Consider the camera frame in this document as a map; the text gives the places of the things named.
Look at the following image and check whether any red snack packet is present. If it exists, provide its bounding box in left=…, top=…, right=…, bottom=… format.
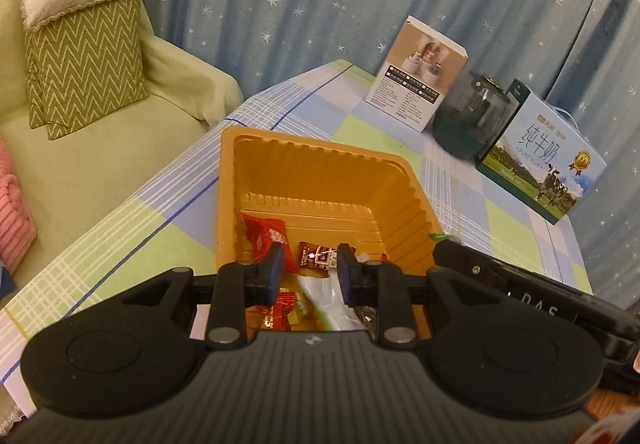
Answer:
left=245, top=289, right=301, bottom=333
left=240, top=213, right=289, bottom=275

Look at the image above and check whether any dark glass jar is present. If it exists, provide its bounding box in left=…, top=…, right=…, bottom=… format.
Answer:
left=432, top=71, right=521, bottom=163

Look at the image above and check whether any small dark red candy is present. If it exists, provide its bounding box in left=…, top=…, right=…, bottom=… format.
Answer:
left=298, top=241, right=341, bottom=271

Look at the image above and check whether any checked tablecloth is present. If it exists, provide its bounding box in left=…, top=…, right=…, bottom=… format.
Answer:
left=0, top=58, right=596, bottom=390

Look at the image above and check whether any light green sofa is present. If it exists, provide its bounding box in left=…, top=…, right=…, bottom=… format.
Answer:
left=0, top=0, right=245, bottom=275

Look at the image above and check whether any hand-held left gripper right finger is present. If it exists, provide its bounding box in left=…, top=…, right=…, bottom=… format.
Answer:
left=336, top=244, right=496, bottom=351

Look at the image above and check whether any red white printed garment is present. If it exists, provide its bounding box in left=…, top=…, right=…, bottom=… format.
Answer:
left=575, top=406, right=640, bottom=444

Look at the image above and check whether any milk carton gift box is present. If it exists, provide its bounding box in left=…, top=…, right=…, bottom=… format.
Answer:
left=475, top=78, right=608, bottom=225

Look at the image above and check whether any white product box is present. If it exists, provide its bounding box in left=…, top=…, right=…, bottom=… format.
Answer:
left=365, top=16, right=469, bottom=133

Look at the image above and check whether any orange plastic tray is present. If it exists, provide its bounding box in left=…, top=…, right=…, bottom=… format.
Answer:
left=215, top=126, right=447, bottom=341

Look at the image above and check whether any pink ribbed cushion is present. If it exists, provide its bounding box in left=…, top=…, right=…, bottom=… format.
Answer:
left=0, top=134, right=38, bottom=275

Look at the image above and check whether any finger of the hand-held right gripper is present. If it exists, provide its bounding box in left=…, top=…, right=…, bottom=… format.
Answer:
left=432, top=239, right=503, bottom=292

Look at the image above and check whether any clear grey snack packet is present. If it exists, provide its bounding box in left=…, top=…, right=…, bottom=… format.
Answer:
left=357, top=305, right=382, bottom=331

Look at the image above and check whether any green zigzag pillow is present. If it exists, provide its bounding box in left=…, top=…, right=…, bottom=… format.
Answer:
left=25, top=0, right=151, bottom=141

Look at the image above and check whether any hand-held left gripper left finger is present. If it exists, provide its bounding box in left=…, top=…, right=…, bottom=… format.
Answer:
left=120, top=244, right=286, bottom=351

